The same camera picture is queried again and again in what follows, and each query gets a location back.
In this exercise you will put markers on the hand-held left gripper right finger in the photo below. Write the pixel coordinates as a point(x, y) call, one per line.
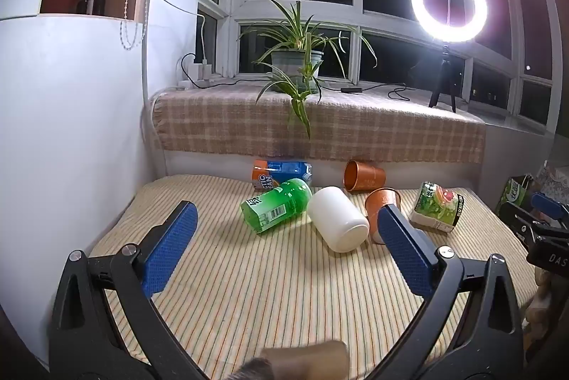
point(406, 255)

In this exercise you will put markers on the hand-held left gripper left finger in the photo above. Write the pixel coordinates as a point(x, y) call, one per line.
point(171, 246)

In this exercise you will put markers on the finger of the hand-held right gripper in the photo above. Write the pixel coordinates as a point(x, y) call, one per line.
point(518, 220)
point(550, 207)

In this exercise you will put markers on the white cup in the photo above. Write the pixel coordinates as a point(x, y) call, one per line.
point(338, 224)

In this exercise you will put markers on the person's right forearm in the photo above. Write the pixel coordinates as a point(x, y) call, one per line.
point(540, 300)

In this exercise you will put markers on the copper cup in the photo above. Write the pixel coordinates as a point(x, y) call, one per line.
point(378, 206)
point(362, 176)

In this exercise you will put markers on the brown paper cup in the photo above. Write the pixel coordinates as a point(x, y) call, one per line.
point(311, 360)

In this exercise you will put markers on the floral patterned bag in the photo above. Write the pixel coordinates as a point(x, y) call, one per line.
point(553, 180)

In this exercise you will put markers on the green printed box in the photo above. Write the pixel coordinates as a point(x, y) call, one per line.
point(513, 191)

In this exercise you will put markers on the green juice carton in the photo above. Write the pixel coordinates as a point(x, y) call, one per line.
point(438, 206)

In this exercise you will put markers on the striped mat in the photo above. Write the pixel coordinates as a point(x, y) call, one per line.
point(266, 286)

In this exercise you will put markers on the green plastic bottle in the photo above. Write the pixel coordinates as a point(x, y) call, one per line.
point(275, 206)

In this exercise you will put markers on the plaid cloth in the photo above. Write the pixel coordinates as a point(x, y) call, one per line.
point(222, 122)

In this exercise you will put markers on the orange and blue bottle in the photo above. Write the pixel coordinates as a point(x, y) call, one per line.
point(284, 172)

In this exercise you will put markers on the grey furry cloth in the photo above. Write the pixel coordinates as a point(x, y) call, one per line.
point(249, 370)

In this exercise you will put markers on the black tripod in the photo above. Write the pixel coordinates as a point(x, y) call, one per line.
point(444, 68)

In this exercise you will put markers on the white power strip with chargers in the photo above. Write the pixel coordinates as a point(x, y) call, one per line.
point(198, 71)

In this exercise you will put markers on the potted spider plant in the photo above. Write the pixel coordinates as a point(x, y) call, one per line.
point(295, 62)

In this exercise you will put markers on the dark bottle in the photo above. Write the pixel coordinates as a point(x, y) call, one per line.
point(98, 1)

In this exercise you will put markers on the white window frame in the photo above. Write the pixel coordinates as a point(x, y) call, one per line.
point(355, 13)

